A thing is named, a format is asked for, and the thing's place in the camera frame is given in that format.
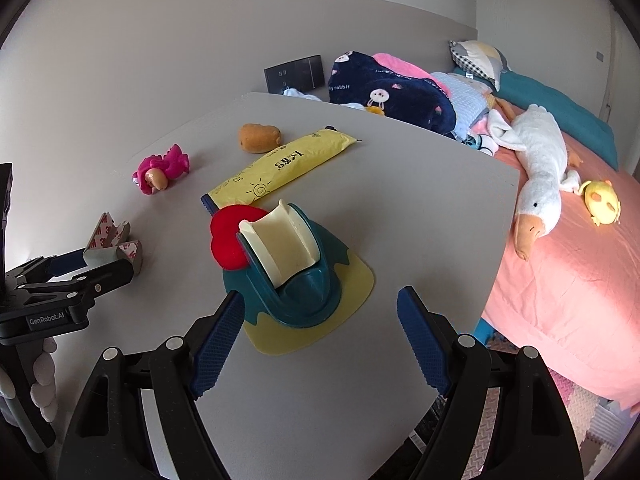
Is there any teal cream phone stand toy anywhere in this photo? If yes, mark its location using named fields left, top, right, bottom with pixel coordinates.
left=222, top=200, right=374, bottom=356

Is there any red heart toy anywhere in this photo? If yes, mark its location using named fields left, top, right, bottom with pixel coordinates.
left=209, top=205, right=268, bottom=271

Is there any pink dinosaur toy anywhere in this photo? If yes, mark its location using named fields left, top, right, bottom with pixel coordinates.
left=131, top=144, right=191, bottom=195

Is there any yellow snack sachet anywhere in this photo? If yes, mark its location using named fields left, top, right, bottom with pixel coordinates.
left=201, top=128, right=358, bottom=214

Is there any brown potato toy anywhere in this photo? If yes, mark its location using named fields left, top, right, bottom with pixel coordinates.
left=238, top=124, right=282, bottom=154

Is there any black trash bin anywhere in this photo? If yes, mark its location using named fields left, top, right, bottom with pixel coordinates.
left=370, top=393, right=448, bottom=480

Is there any left white gloved hand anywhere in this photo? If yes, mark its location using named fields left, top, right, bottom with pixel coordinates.
left=0, top=337, right=58, bottom=427

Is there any pink bed sheet mattress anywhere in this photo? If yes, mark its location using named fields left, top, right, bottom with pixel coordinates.
left=483, top=140, right=639, bottom=408

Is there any white cartoon cloth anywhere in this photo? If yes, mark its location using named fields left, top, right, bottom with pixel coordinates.
left=462, top=132, right=500, bottom=157

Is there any yellow chick plush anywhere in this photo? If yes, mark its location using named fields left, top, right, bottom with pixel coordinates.
left=578, top=180, right=622, bottom=226

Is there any white goose plush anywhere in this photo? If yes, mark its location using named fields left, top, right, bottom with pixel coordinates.
left=487, top=104, right=582, bottom=261

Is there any light blue blanket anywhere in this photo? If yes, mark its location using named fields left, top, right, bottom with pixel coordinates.
left=432, top=72, right=492, bottom=141

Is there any teal long pillow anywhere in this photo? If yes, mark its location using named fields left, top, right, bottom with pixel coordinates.
left=451, top=66, right=621, bottom=172

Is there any navy rabbit blanket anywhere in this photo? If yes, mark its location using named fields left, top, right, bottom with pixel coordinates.
left=328, top=51, right=457, bottom=138

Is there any pink clothing under blanket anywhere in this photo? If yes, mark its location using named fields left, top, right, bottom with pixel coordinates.
left=372, top=53, right=450, bottom=96

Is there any white baby cloth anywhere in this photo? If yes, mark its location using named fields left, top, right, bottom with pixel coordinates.
left=282, top=88, right=321, bottom=102

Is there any patterned square pillow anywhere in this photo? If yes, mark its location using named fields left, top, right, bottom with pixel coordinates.
left=448, top=40, right=509, bottom=91

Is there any black wall switch panel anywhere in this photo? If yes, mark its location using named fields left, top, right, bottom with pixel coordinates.
left=264, top=54, right=326, bottom=94

